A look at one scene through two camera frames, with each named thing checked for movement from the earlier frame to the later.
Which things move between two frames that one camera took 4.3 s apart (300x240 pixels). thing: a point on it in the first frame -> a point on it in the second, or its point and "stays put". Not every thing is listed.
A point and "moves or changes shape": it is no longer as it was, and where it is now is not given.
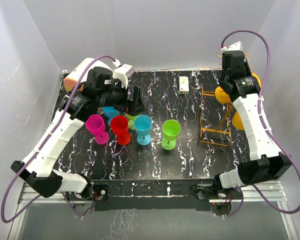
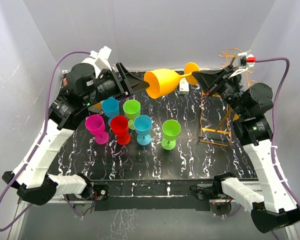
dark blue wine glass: x=110 y=112 stays put
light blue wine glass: x=143 y=125 stays put
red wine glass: x=119 y=124 stays put
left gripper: x=133 y=107 -> x=133 y=84
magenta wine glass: x=95 y=124 stays put
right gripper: x=247 y=69 -> x=206 y=79
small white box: x=184 y=86 stays put
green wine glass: x=171 y=129 stays put
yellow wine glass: x=223 y=96 moves or changes shape
